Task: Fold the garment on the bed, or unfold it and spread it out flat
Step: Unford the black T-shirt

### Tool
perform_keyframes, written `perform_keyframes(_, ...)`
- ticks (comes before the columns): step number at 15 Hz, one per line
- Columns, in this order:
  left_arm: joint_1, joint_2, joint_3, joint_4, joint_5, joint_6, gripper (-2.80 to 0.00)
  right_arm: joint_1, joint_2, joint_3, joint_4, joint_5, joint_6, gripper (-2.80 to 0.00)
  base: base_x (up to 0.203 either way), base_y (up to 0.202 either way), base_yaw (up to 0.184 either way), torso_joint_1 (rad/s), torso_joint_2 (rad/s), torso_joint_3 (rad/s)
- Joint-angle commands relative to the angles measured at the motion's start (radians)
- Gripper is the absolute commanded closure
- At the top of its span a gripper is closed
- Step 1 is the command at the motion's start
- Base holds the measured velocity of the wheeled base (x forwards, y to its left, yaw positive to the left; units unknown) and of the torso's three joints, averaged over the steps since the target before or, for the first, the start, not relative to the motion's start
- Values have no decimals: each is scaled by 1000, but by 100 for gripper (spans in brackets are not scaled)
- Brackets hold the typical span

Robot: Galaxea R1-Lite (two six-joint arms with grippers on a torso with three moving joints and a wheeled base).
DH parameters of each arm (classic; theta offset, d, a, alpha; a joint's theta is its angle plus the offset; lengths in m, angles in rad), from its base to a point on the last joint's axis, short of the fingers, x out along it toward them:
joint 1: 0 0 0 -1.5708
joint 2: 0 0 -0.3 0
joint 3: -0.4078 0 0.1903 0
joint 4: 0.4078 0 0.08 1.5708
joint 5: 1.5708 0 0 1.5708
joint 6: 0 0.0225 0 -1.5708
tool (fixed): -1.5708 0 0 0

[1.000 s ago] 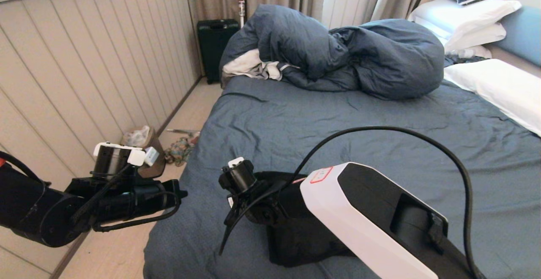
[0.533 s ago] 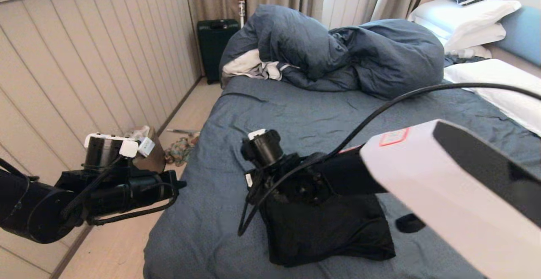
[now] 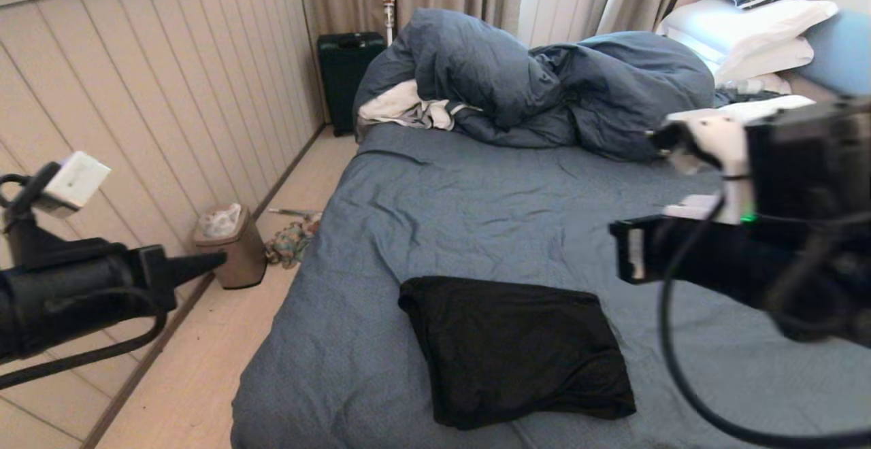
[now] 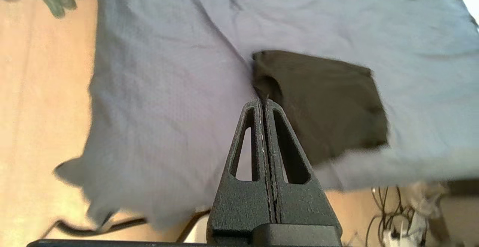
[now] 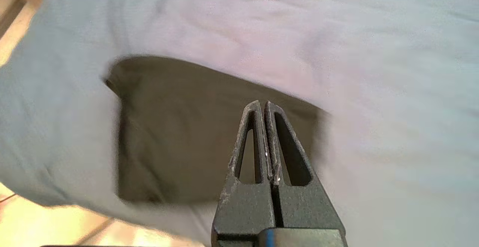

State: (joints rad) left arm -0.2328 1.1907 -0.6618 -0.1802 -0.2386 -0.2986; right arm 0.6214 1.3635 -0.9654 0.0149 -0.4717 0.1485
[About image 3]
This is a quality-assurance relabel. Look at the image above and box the light blue pillow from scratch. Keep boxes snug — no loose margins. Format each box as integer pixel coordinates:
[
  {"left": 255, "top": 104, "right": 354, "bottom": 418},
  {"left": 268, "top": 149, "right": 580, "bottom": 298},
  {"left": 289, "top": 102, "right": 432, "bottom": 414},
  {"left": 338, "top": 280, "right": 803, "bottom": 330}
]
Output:
[{"left": 793, "top": 9, "right": 871, "bottom": 97}]

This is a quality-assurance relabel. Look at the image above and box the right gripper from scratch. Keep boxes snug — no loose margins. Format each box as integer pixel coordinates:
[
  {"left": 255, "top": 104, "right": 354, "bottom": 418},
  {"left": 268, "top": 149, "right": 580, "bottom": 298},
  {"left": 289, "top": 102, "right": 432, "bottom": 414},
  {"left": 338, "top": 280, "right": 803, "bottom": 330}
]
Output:
[{"left": 609, "top": 214, "right": 777, "bottom": 307}]

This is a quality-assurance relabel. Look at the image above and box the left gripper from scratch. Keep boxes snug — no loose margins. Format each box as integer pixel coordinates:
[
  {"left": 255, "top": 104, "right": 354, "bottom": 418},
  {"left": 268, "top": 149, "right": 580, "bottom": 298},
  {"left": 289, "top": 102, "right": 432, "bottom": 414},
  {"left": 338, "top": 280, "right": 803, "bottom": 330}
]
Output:
[{"left": 0, "top": 244, "right": 228, "bottom": 363}]

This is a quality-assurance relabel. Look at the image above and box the metal trash bin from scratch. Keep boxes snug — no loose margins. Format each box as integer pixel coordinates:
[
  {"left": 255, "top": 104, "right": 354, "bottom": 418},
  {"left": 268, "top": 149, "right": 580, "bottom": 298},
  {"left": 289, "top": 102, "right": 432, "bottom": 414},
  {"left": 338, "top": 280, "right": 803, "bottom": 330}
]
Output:
[{"left": 193, "top": 204, "right": 267, "bottom": 290}]

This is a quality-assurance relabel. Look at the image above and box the blue duvet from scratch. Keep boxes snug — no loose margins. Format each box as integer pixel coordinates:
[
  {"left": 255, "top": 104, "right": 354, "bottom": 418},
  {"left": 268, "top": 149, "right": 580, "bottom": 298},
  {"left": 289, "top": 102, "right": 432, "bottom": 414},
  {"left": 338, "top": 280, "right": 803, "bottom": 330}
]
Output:
[{"left": 352, "top": 8, "right": 717, "bottom": 163}]

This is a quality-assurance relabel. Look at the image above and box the black cable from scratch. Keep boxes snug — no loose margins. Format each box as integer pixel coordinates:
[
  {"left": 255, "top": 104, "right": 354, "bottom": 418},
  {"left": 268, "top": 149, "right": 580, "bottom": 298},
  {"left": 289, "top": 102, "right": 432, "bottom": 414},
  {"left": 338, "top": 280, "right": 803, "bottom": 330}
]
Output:
[
  {"left": 657, "top": 196, "right": 871, "bottom": 449},
  {"left": 0, "top": 287, "right": 169, "bottom": 390}
]

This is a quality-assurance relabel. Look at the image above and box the black garment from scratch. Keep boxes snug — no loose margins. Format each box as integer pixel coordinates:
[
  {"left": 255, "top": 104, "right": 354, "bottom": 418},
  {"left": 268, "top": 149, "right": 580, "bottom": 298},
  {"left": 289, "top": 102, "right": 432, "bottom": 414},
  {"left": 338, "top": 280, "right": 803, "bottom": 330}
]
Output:
[{"left": 398, "top": 276, "right": 638, "bottom": 431}]

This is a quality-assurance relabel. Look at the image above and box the colourful cloth pile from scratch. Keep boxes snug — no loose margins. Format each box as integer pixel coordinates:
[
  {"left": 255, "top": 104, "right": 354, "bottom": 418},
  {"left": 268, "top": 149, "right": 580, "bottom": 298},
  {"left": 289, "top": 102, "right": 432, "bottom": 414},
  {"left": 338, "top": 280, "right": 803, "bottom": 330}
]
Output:
[{"left": 264, "top": 212, "right": 322, "bottom": 268}]

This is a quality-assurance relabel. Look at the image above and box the white crumpled sheet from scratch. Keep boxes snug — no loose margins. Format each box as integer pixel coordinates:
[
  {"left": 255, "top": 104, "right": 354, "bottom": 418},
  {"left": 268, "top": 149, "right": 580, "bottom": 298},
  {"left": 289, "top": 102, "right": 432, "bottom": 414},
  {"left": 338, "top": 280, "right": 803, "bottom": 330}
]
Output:
[{"left": 357, "top": 80, "right": 481, "bottom": 131}]

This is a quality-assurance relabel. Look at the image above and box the bed with blue sheet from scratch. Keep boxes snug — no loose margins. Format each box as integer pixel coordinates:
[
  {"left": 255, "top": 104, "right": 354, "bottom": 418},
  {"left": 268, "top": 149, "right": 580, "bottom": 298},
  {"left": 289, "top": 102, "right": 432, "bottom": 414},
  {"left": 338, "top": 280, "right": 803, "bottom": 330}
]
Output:
[{"left": 231, "top": 68, "right": 871, "bottom": 449}]

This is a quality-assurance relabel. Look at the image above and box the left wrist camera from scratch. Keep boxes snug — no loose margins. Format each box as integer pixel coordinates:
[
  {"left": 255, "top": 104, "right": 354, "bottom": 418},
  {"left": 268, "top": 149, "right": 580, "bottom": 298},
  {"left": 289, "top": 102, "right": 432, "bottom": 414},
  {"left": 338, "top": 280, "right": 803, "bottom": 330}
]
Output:
[{"left": 0, "top": 151, "right": 112, "bottom": 266}]

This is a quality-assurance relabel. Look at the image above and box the white plastic bin bag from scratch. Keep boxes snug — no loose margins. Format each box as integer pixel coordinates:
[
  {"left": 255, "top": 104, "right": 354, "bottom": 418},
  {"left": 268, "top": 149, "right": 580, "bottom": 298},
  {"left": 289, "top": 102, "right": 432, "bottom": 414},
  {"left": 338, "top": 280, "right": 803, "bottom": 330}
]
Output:
[{"left": 198, "top": 203, "right": 244, "bottom": 239}]

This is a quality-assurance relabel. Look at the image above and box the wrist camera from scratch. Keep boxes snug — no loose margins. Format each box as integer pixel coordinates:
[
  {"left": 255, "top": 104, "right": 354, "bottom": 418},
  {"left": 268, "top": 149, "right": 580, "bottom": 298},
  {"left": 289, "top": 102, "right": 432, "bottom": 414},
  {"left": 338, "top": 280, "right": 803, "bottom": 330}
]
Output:
[
  {"left": 650, "top": 114, "right": 757, "bottom": 227},
  {"left": 0, "top": 151, "right": 112, "bottom": 266}
]

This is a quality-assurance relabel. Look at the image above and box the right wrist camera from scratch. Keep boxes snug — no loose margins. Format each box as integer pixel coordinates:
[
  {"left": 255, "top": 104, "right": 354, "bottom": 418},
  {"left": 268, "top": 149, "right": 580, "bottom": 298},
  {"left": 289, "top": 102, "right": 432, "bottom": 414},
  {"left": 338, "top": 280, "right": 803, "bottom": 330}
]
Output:
[{"left": 650, "top": 114, "right": 757, "bottom": 227}]

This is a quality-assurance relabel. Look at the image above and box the small white pillow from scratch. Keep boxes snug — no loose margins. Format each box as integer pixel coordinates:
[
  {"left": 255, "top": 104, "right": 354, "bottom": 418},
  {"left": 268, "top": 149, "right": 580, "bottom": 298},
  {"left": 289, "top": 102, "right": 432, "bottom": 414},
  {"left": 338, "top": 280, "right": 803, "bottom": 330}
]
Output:
[{"left": 713, "top": 36, "right": 815, "bottom": 87}]

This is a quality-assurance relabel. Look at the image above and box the large white pillow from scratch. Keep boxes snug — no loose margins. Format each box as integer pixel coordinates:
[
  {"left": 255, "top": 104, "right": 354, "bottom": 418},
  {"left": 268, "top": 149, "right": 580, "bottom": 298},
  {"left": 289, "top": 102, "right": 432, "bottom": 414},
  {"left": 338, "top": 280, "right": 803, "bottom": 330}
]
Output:
[{"left": 656, "top": 0, "right": 840, "bottom": 84}]

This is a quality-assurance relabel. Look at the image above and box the black suitcase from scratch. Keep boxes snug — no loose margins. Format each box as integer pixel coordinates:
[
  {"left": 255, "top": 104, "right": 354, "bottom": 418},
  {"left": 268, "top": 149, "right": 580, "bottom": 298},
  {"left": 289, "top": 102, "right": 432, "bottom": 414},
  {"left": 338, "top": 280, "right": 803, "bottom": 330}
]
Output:
[{"left": 316, "top": 31, "right": 388, "bottom": 137}]

